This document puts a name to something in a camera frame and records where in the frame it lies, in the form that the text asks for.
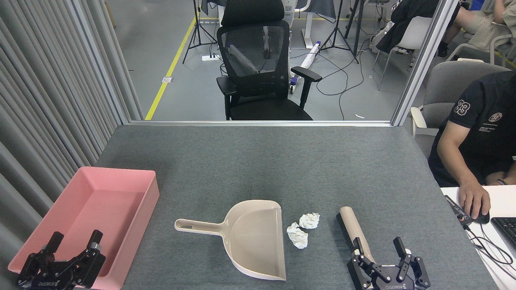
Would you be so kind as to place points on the beige hand brush black bristles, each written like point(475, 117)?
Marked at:
point(350, 221)

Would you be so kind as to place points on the black keyboard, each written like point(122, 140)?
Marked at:
point(508, 229)

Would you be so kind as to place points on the long white paper ball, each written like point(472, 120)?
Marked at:
point(297, 237)

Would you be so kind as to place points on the person's right forearm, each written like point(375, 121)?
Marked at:
point(453, 161)

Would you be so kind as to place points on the black device with red button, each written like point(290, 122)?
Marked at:
point(455, 208)

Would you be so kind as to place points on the seated person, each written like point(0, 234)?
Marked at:
point(479, 24)

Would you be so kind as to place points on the beige plastic dustpan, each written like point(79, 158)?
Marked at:
point(254, 241)

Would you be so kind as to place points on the silver post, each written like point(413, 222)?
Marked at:
point(423, 60)

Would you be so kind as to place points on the white power strip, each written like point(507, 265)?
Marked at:
point(210, 58)

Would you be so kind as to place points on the black computer mouse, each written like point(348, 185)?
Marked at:
point(483, 220)

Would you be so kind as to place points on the silver table rail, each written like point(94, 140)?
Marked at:
point(262, 123)

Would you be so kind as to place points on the black jacket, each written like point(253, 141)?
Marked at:
point(407, 20)

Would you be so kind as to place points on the person's left forearm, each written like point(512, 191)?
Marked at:
point(508, 177)

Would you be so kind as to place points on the white plastic chair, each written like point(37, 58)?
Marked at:
point(417, 34)

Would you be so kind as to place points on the black tripod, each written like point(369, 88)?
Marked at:
point(197, 28)
point(338, 32)

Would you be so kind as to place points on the white stand on wheels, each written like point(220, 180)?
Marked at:
point(308, 28)

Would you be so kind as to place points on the pink plastic bin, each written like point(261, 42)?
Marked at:
point(100, 209)

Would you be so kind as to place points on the small white paper ball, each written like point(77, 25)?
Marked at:
point(309, 220)

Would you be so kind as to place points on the grey upholstered chair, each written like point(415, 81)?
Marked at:
point(447, 84)

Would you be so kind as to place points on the black mesh office chair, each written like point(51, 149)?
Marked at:
point(262, 108)

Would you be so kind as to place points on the grey pleated curtain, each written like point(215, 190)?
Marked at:
point(40, 80)

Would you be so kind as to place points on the person's right hand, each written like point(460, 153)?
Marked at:
point(473, 197)

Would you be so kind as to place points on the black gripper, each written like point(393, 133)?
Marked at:
point(397, 286)
point(52, 282)

